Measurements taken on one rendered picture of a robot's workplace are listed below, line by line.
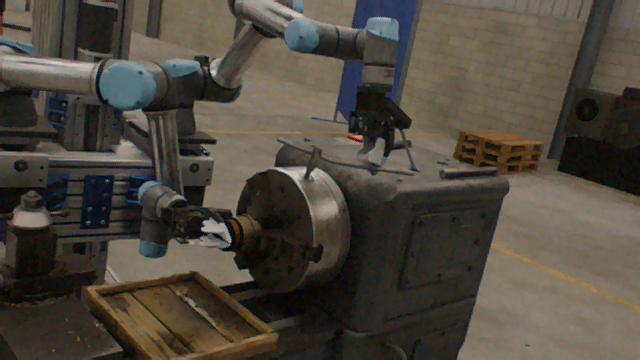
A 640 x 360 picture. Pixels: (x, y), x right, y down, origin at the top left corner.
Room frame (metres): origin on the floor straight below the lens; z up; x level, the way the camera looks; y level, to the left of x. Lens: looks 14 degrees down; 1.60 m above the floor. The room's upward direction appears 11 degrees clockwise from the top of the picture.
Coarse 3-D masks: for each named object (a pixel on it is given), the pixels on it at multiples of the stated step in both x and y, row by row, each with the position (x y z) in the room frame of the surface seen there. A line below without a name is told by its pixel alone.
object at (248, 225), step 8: (240, 216) 1.40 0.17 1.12; (248, 216) 1.39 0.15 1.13; (232, 224) 1.35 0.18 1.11; (240, 224) 1.36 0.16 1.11; (248, 224) 1.37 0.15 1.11; (256, 224) 1.40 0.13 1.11; (232, 232) 1.33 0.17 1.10; (240, 232) 1.35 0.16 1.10; (248, 232) 1.36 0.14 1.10; (256, 232) 1.37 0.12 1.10; (232, 240) 1.33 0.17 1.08; (240, 240) 1.34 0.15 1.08; (248, 240) 1.35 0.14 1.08; (256, 240) 1.36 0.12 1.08; (224, 248) 1.35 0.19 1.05; (232, 248) 1.34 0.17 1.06; (240, 248) 1.35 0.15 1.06; (248, 248) 1.36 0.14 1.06
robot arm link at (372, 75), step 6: (366, 66) 1.45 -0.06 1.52; (372, 66) 1.43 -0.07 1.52; (366, 72) 1.44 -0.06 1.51; (372, 72) 1.43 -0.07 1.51; (378, 72) 1.43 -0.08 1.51; (384, 72) 1.43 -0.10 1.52; (390, 72) 1.44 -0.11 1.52; (366, 78) 1.44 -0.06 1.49; (372, 78) 1.43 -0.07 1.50; (378, 78) 1.43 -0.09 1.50; (384, 78) 1.43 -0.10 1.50; (390, 78) 1.44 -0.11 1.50; (366, 84) 1.45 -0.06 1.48; (372, 84) 1.43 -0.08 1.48; (378, 84) 1.43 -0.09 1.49; (384, 84) 1.43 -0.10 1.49; (390, 84) 1.44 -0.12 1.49
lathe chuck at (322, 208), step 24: (288, 168) 1.49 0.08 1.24; (288, 192) 1.43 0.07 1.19; (312, 192) 1.41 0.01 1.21; (288, 216) 1.42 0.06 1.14; (312, 216) 1.36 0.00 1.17; (336, 216) 1.41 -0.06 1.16; (312, 240) 1.35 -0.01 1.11; (336, 240) 1.40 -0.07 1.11; (264, 264) 1.46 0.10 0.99; (288, 264) 1.40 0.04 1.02; (312, 264) 1.35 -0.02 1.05; (264, 288) 1.44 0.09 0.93; (288, 288) 1.38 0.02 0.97
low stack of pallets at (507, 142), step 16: (464, 144) 8.98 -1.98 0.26; (480, 144) 8.86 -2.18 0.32; (496, 144) 8.68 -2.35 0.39; (512, 144) 8.69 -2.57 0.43; (528, 144) 9.07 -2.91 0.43; (464, 160) 9.14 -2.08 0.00; (480, 160) 8.78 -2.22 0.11; (496, 160) 8.79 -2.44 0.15; (512, 160) 8.92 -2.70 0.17; (528, 160) 9.24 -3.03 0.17
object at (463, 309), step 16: (288, 304) 1.59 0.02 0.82; (304, 304) 1.55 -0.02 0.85; (448, 304) 1.71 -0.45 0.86; (464, 304) 1.75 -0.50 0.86; (400, 320) 1.54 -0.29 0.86; (416, 320) 1.58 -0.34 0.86; (432, 320) 1.65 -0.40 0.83; (448, 320) 1.72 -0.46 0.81; (464, 320) 1.79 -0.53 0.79; (352, 336) 1.42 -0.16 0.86; (368, 336) 1.44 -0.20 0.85; (384, 336) 1.51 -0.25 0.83; (400, 336) 1.56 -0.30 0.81; (416, 336) 1.62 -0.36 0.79; (432, 336) 1.66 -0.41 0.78; (448, 336) 1.73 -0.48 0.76; (464, 336) 1.82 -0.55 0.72; (336, 352) 1.45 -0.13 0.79; (352, 352) 1.43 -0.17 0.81; (368, 352) 1.47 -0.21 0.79; (384, 352) 1.52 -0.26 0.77; (416, 352) 1.62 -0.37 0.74; (432, 352) 1.68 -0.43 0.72; (448, 352) 1.74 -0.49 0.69
